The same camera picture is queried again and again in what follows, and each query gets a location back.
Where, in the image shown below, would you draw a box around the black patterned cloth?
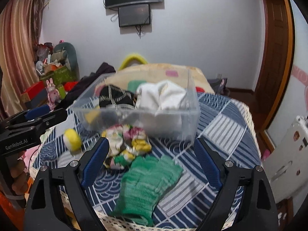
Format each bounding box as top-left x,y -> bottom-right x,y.
98,84 -> 138,109

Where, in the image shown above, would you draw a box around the striped pink curtain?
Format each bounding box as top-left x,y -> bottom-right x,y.
0,0 -> 49,121

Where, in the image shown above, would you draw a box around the yellow ring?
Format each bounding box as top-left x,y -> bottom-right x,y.
117,54 -> 149,72

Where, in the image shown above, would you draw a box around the dark clothes pile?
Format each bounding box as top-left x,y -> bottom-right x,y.
58,62 -> 116,109

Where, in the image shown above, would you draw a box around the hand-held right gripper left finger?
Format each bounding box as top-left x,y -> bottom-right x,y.
25,137 -> 110,231

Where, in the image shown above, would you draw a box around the floral patterned sock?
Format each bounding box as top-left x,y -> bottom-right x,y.
101,124 -> 152,170

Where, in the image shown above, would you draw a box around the blue patterned blanket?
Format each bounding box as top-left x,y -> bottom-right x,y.
31,91 -> 261,231

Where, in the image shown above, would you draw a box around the grey-green cushion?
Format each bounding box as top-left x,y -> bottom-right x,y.
53,42 -> 79,78

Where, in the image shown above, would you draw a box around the wooden door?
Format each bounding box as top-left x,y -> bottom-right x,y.
254,0 -> 295,136

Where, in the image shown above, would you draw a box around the red cloth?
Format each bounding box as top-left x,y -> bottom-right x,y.
64,82 -> 79,92

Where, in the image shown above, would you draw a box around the yellow and white rolled sock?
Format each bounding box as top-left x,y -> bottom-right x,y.
63,128 -> 83,152

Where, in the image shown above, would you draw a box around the beige blanket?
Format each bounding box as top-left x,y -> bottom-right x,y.
106,63 -> 215,95

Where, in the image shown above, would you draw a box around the small wall-mounted monitor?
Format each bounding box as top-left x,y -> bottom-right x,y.
118,3 -> 152,28

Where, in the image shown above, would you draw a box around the green knitted glove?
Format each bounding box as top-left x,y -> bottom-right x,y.
111,155 -> 184,227

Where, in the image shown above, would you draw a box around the pink rabbit toy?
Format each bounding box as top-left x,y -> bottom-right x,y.
46,78 -> 60,109

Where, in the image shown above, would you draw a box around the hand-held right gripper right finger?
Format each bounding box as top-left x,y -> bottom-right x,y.
194,137 -> 277,231

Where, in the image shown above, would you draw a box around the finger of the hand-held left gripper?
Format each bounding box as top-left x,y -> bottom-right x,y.
0,105 -> 51,127
30,108 -> 68,135

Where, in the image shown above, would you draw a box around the clear plastic storage box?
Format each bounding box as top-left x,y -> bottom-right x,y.
72,69 -> 202,143

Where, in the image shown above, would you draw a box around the person's left hand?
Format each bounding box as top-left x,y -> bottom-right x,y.
10,157 -> 30,195

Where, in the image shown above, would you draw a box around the yellow cloth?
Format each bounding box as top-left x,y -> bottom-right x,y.
84,111 -> 102,125

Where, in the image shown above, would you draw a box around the green cardboard box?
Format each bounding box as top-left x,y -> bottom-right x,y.
40,66 -> 79,87

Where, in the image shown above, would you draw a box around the red box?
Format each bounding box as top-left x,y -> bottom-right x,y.
20,81 -> 47,102

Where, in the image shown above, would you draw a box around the clutter pile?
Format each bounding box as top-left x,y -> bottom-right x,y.
36,42 -> 71,75

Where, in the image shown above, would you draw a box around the dark bag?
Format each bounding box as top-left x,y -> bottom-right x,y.
208,77 -> 230,96

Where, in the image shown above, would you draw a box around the white cloth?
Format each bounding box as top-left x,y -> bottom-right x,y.
135,80 -> 191,116

